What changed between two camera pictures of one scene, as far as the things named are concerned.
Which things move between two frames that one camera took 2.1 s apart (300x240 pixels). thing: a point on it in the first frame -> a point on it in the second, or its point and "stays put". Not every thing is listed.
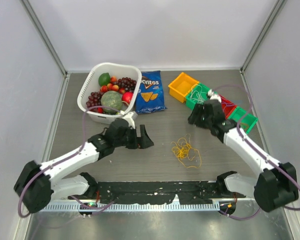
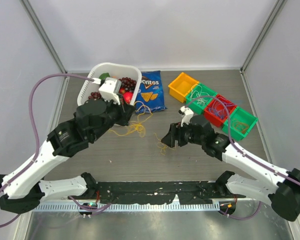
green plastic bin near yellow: (197, 95) stays put
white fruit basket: (91, 85) stays put
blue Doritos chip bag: (150, 97) stays put
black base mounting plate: (158, 192) stays put
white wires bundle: (197, 96) stays put
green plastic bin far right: (247, 120) stays put
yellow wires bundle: (189, 156) -> (137, 125)
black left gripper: (143, 142) -> (126, 111)
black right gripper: (198, 110) -> (175, 133)
